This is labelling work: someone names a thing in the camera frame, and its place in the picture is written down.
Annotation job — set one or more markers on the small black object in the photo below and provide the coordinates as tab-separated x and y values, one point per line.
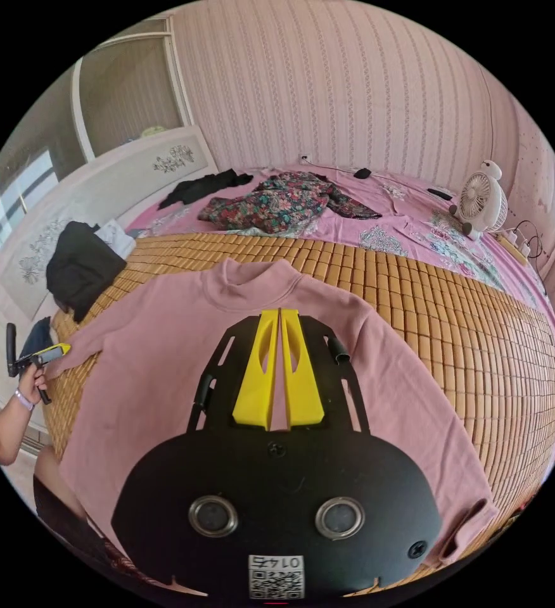
364	173

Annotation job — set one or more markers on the thin black garment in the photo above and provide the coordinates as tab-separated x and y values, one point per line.
201	187

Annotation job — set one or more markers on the person's body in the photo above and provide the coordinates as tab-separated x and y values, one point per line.
63	513

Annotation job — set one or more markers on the folded black garment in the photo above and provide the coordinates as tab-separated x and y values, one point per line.
82	271

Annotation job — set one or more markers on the dark blue garment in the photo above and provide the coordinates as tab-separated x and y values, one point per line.
37	337

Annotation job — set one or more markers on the person's left hand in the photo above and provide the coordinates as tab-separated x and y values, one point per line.
31	385

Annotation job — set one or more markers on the pink shirt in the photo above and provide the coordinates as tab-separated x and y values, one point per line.
163	380

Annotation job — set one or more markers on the white table fan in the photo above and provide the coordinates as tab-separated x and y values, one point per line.
482	199

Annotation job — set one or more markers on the floral patterned garment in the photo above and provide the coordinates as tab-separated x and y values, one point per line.
277	202

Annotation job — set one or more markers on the flat black object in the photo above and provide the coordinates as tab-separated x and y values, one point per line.
440	194

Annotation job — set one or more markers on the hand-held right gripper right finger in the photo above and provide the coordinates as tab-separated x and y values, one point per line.
301	394

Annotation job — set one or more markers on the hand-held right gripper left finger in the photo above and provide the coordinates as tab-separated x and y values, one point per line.
258	389

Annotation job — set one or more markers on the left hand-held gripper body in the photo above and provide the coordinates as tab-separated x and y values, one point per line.
26	362

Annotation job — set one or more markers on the person's left forearm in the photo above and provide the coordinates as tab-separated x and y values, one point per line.
10	430

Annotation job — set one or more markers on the white power strip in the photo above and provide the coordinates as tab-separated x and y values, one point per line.
515	242

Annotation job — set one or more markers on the window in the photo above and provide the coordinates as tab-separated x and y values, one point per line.
18	195

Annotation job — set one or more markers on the white garment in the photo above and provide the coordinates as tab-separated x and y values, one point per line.
116	237

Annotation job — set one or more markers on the bed with woven mat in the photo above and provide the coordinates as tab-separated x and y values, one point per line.
448	332

